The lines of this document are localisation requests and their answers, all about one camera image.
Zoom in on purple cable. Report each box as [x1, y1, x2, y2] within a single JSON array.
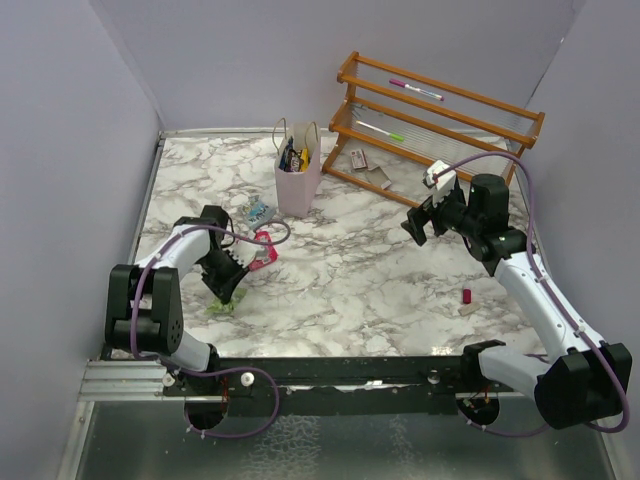
[[128, 219, 292, 441], [432, 152, 632, 439]]

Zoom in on grey blue snack packet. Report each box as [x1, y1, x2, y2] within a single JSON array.
[[241, 196, 276, 231]]

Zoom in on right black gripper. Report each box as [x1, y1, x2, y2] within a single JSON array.
[[402, 183, 482, 245]]

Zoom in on green snack packet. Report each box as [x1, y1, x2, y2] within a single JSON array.
[[205, 288, 247, 315]]

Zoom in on green tipped white pen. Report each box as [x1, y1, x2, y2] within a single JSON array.
[[355, 120, 405, 142]]

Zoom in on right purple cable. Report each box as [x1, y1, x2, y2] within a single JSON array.
[[432, 152, 632, 439]]

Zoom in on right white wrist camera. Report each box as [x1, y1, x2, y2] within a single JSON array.
[[423, 160, 457, 206]]

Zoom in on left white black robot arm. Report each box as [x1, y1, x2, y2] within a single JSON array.
[[105, 205, 249, 395]]

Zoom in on small beige block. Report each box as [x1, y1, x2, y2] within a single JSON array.
[[458, 302, 481, 316]]

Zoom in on pink marker pen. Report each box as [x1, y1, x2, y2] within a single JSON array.
[[388, 78, 444, 102]]

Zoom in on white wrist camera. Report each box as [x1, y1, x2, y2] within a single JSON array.
[[423, 160, 457, 206], [229, 242, 257, 269]]

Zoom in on small red white box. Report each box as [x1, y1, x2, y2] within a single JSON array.
[[350, 149, 369, 171]]

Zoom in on pink snack packet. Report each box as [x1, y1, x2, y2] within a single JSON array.
[[249, 230, 278, 271]]

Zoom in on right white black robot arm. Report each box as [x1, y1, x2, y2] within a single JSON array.
[[402, 172, 632, 429]]

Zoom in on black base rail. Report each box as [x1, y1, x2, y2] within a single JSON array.
[[164, 343, 511, 417]]

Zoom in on aluminium frame rail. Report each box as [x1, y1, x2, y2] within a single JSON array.
[[78, 361, 176, 402]]

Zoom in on wooden shelf rack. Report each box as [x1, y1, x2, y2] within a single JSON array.
[[323, 51, 545, 205]]

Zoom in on purple m&m's packet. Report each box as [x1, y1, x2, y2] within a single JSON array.
[[278, 137, 294, 172]]

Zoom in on yellow m&m's packet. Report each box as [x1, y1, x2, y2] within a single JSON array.
[[292, 148, 310, 173]]

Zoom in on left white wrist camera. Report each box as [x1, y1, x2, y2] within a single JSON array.
[[229, 242, 257, 269]]

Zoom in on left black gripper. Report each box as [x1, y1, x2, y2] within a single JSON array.
[[199, 249, 251, 303]]

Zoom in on pink paper bag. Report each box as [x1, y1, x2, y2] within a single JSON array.
[[272, 117, 322, 218]]

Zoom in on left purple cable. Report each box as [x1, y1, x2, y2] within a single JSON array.
[[128, 219, 292, 441]]

